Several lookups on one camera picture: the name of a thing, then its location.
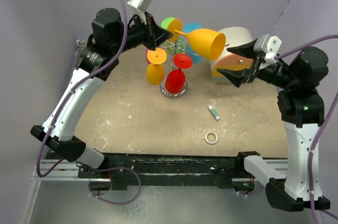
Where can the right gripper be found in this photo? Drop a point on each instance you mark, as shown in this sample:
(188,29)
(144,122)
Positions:
(247,49)

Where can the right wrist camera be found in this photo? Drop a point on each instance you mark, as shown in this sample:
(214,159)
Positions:
(269,46)

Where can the orange wine glass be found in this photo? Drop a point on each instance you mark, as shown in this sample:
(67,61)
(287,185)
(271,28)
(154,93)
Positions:
(155,71)
(205,42)

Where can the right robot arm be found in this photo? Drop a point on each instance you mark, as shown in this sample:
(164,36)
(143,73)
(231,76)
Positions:
(302,111)

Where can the black base frame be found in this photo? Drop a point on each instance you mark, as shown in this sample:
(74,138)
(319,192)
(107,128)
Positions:
(124,170)

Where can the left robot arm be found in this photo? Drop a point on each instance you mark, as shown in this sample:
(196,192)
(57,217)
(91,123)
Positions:
(93,66)

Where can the blue plastic wine glass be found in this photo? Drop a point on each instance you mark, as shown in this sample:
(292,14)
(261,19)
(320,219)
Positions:
(192,27)

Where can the white tape roll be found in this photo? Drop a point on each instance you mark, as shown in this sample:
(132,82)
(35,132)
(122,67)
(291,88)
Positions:
(211,137)

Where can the green plastic wine glass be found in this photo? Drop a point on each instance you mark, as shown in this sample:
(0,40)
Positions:
(172,24)

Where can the chrome wine glass rack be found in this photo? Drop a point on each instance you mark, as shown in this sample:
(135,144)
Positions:
(178,48)

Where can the pink plastic wine glass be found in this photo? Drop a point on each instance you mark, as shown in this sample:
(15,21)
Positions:
(146,56)

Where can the white round drawer box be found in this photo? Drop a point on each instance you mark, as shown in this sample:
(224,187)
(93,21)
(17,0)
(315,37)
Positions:
(235,36)

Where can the red plastic wine glass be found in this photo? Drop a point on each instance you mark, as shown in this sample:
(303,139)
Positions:
(176,78)

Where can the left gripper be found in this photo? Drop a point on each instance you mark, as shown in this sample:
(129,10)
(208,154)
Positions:
(155,34)

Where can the white green glue stick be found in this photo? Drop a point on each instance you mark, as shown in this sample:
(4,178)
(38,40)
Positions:
(213,112)

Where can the aluminium rail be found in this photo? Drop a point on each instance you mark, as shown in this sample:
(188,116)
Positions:
(64,171)

